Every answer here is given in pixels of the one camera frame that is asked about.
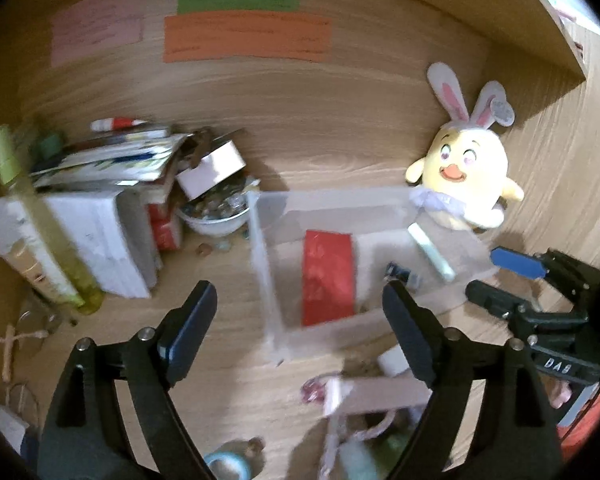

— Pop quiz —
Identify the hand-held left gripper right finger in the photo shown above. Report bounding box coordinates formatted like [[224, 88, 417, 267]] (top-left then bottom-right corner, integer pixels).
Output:
[[382, 280, 563, 480]]

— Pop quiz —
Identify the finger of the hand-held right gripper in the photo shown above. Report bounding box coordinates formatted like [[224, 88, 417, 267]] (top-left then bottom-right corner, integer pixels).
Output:
[[465, 280, 589, 335], [490, 246, 600, 302]]

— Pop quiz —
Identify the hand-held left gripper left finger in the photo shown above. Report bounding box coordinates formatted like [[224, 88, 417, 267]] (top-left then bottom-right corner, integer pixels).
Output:
[[37, 280, 218, 480]]

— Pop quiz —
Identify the clear plastic storage box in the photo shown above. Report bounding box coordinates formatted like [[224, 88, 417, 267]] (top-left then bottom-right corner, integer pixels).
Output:
[[247, 187, 501, 363]]

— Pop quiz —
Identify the red paper box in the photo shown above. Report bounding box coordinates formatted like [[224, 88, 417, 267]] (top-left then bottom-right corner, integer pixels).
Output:
[[301, 230, 357, 327]]

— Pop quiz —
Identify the light blue tape roll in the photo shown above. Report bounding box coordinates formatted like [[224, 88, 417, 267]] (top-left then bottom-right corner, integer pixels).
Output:
[[203, 452, 253, 480]]

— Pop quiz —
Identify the small dark blue item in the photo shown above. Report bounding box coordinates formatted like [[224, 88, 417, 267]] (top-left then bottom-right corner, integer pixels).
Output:
[[384, 261, 423, 291]]

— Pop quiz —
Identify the pink cardboard strip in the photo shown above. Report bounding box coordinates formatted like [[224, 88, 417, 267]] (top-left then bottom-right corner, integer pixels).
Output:
[[322, 375, 433, 417]]

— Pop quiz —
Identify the mint green tube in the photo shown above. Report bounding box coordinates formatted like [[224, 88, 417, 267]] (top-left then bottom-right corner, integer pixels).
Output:
[[407, 224, 456, 282]]

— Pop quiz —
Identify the yellow chick plush toy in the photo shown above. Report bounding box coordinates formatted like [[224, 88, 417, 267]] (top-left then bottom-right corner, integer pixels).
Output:
[[405, 62, 526, 233]]

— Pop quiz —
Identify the red carton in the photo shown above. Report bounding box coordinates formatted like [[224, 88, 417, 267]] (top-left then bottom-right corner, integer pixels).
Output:
[[147, 202, 183, 252]]

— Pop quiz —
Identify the white bowl of trinkets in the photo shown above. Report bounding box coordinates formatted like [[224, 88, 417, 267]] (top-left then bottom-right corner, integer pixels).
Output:
[[177, 192, 252, 237]]

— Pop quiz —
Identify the small white cardboard box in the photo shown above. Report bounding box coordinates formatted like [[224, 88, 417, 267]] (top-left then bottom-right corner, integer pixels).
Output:
[[176, 142, 247, 201]]

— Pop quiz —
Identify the green spray bottle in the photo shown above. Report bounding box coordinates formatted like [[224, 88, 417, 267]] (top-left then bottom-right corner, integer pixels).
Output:
[[0, 125, 105, 315]]

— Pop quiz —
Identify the stack of papers and booklets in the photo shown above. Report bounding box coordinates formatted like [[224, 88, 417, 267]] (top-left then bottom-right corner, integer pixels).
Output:
[[30, 129, 191, 190]]

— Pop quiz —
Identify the red and white marker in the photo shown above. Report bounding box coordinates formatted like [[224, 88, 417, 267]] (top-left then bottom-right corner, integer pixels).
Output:
[[90, 116, 146, 132]]

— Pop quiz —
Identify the wooden shelf board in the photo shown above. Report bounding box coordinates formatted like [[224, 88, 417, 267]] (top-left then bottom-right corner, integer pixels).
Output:
[[500, 0, 600, 82]]

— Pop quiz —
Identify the orange paper note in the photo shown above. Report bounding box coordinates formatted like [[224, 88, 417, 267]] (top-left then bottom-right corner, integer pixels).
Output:
[[163, 12, 333, 64]]

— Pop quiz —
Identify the pink paper note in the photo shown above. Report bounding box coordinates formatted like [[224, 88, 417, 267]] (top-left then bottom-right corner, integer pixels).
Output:
[[50, 0, 146, 67]]

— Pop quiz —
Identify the green paper note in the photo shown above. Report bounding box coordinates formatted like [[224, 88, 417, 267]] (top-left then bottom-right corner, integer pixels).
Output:
[[176, 0, 301, 16]]

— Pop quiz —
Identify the beige rope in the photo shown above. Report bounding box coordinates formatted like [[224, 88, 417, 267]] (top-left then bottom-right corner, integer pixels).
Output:
[[0, 320, 51, 386]]

